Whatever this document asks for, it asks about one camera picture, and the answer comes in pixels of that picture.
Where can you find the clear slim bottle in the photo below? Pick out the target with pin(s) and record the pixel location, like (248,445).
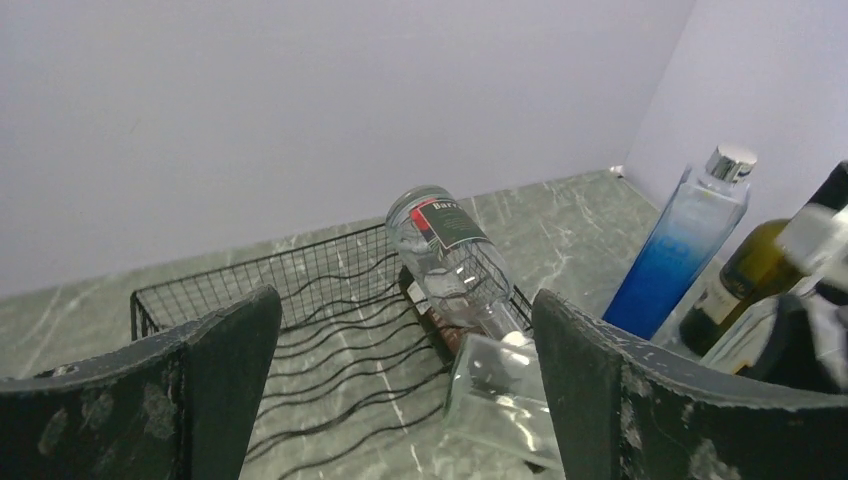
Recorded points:
(496,398)

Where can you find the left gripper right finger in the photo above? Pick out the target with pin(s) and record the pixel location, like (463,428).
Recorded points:
(625,408)

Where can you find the green wine bottle black neck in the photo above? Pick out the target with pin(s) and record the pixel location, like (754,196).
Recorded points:
(757,269)

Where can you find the clear bottle black cap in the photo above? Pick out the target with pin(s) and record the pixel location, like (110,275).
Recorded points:
(760,334)

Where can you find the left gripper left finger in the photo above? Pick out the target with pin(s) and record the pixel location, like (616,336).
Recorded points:
(179,404)

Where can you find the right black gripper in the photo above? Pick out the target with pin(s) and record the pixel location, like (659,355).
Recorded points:
(807,346)

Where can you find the black wire wine rack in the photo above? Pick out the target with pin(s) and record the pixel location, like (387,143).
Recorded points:
(356,386)

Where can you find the tall blue square bottle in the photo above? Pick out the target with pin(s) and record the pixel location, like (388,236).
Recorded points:
(705,207)

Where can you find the clear round labelled bottle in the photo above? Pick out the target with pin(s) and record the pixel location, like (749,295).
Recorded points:
(459,269)

